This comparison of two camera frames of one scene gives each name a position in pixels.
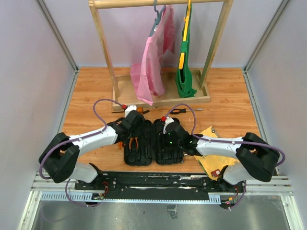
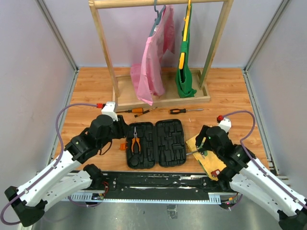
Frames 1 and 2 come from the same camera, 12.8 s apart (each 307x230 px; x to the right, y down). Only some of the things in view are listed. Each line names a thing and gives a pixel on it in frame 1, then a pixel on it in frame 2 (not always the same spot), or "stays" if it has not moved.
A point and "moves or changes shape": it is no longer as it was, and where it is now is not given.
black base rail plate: [148, 186] stays
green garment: [183, 76] stays
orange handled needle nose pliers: [131, 140] moves or changes shape
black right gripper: [162, 140] → [200, 137]
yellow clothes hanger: [186, 20] stays
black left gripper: [135, 134] → [123, 127]
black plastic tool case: [140, 148] stays
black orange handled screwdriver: [183, 110] stays
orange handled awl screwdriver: [139, 109] stays
